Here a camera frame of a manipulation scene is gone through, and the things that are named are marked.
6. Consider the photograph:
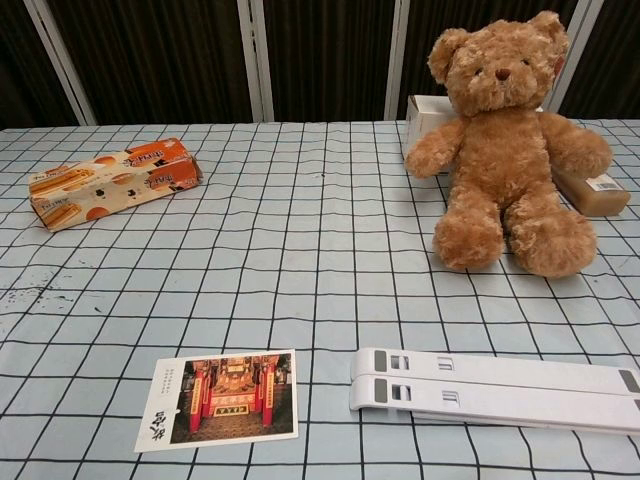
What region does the brown plush teddy bear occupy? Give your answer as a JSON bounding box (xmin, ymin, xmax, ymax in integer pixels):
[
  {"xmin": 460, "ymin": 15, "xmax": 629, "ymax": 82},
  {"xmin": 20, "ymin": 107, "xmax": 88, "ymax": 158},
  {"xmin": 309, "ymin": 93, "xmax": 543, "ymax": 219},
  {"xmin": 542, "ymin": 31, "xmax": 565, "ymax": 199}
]
[{"xmin": 403, "ymin": 10, "xmax": 615, "ymax": 279}]

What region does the blue grid tablecloth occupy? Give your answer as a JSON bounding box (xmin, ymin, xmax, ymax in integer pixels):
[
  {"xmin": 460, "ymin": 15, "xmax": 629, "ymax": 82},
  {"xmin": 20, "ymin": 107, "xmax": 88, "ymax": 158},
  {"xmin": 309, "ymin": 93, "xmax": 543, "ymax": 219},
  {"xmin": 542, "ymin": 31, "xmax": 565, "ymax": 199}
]
[{"xmin": 0, "ymin": 118, "xmax": 640, "ymax": 480}]

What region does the white cardboard box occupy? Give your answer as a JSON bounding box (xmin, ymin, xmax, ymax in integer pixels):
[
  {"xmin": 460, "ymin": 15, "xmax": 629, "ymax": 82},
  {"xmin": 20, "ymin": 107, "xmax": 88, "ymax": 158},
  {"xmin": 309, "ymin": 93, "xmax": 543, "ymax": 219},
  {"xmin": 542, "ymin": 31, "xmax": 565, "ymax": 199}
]
[{"xmin": 404, "ymin": 93, "xmax": 545, "ymax": 175}]

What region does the temple photo postcard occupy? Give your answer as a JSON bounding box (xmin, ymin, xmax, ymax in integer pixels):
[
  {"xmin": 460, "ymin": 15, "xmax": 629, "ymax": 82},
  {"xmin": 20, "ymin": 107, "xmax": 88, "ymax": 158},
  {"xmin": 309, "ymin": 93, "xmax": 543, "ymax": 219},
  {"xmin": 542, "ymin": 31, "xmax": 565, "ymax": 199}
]
[{"xmin": 133, "ymin": 348, "xmax": 300, "ymax": 454}]

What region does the orange biscuit box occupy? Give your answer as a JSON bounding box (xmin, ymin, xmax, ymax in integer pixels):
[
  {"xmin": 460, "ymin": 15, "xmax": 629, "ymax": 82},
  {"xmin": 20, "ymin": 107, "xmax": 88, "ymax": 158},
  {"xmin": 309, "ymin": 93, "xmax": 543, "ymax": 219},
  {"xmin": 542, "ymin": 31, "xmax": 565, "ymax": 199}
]
[{"xmin": 27, "ymin": 138, "xmax": 205, "ymax": 234}]

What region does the white folded laptop stand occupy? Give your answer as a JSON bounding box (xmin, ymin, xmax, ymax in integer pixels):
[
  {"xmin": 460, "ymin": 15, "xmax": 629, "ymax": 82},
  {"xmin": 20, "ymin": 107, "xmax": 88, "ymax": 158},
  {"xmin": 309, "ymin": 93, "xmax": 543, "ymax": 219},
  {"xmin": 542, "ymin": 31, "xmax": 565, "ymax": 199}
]
[{"xmin": 348, "ymin": 346, "xmax": 640, "ymax": 435}]

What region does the brown soap bar with barcode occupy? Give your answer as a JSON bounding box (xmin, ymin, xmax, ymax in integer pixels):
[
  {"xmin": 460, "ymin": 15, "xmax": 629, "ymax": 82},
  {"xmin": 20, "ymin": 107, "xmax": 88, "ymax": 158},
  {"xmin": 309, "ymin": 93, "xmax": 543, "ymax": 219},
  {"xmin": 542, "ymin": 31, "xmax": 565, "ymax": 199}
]
[{"xmin": 552, "ymin": 167, "xmax": 632, "ymax": 218}]

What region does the white partition frame post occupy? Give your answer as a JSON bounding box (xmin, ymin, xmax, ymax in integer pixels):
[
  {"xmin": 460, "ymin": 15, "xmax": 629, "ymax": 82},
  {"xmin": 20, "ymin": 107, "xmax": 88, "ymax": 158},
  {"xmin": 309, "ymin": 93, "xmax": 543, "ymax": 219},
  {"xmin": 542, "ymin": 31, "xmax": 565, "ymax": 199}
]
[
  {"xmin": 236, "ymin": 0, "xmax": 278, "ymax": 123},
  {"xmin": 22, "ymin": 0, "xmax": 98, "ymax": 126},
  {"xmin": 541, "ymin": 0, "xmax": 607, "ymax": 119},
  {"xmin": 383, "ymin": 0, "xmax": 412, "ymax": 121}
]

